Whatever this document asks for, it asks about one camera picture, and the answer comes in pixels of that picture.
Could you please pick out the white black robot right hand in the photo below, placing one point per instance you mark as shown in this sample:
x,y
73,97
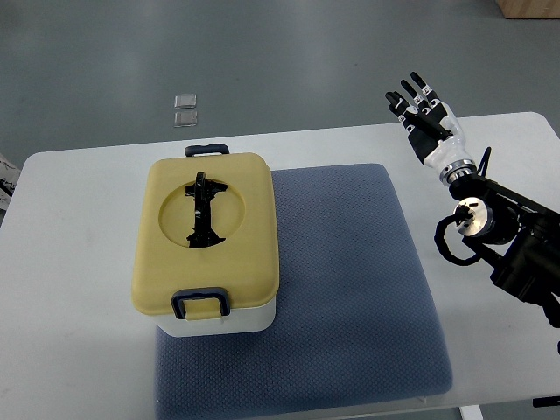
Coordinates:
x,y
433,131

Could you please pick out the yellow box lid black handle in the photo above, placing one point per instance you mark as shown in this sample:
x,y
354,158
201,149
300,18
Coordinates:
x,y
207,242

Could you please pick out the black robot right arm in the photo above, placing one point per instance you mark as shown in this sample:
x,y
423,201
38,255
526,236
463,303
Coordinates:
x,y
516,236

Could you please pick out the wooden box corner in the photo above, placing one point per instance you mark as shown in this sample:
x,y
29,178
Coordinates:
x,y
529,9

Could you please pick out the white storage box base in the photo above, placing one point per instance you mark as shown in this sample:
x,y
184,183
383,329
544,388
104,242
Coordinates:
x,y
245,320

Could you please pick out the blue grey fabric mat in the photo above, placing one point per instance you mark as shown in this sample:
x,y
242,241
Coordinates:
x,y
355,320

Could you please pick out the lower clear floor plate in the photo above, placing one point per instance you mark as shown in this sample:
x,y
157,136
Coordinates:
x,y
186,118

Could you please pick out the clear floor plate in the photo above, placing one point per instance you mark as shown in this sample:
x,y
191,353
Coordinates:
x,y
185,101
186,118

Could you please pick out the upper clear floor plate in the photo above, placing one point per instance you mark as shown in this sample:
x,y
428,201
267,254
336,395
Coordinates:
x,y
185,101

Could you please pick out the white table leg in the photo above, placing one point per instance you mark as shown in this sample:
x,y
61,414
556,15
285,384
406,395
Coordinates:
x,y
471,412

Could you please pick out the black object bottom right edge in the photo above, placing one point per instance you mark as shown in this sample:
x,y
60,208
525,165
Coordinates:
x,y
545,402

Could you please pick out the calligraphy printed cloth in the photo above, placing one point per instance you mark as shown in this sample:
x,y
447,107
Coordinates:
x,y
9,176

